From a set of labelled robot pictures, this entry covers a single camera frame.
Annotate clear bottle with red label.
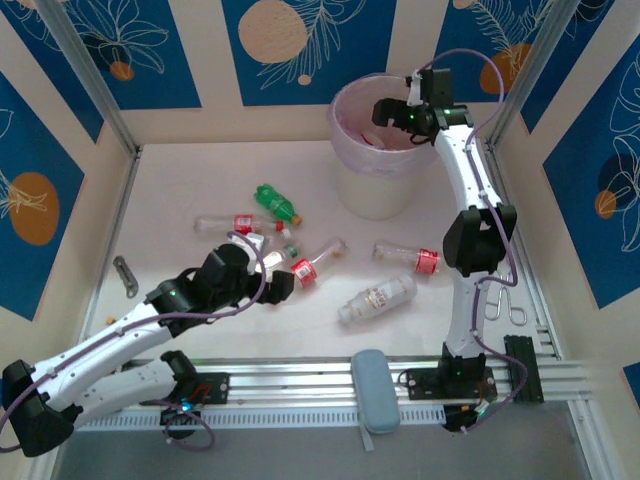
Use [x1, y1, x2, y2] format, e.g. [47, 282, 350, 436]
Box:
[371, 240, 442, 277]
[289, 237, 350, 291]
[193, 213, 286, 236]
[358, 127, 397, 151]

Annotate small clear bottle green cap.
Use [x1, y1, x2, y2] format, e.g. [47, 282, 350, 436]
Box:
[259, 242, 301, 274]

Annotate green plastic bottle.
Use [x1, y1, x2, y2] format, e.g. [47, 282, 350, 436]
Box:
[253, 183, 304, 225]

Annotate white plastic bottle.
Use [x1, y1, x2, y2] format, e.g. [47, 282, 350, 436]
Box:
[335, 273, 419, 326]

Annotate pink plastic bin liner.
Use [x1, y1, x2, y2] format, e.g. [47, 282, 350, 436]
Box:
[328, 73, 446, 176]

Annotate white waste bin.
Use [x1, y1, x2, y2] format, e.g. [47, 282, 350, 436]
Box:
[335, 159, 417, 221]

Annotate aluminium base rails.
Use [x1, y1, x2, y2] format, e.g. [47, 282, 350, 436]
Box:
[119, 355, 596, 404]

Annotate black controller board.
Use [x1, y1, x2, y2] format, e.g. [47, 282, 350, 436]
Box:
[159, 399, 204, 426]
[442, 402, 490, 435]

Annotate grey-blue glasses case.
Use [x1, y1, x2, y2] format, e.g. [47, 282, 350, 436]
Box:
[349, 348, 404, 453]

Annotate black aluminium extrusion piece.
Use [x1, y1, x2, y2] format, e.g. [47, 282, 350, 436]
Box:
[503, 333, 545, 405]

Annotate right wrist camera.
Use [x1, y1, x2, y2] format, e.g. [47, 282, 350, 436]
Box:
[405, 73, 426, 107]

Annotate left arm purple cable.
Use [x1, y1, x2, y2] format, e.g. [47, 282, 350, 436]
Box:
[0, 230, 269, 454]

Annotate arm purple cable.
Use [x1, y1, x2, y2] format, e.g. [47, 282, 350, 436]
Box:
[0, 230, 269, 454]
[414, 48, 530, 435]

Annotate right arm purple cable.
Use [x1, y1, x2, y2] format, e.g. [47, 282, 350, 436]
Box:
[414, 48, 530, 435]

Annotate grey metal bracket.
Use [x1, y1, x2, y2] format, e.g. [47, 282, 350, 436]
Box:
[113, 255, 140, 300]

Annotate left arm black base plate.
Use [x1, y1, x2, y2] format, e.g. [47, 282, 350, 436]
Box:
[164, 372, 231, 407]

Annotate aluminium frame post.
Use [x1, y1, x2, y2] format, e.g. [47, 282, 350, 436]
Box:
[37, 0, 144, 159]
[487, 0, 584, 151]

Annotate white slotted cable duct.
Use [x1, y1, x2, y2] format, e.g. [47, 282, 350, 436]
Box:
[74, 403, 447, 432]

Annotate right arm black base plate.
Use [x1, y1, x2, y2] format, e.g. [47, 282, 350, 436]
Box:
[405, 367, 497, 402]

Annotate metal hook ring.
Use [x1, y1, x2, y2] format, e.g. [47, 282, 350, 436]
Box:
[483, 272, 530, 324]

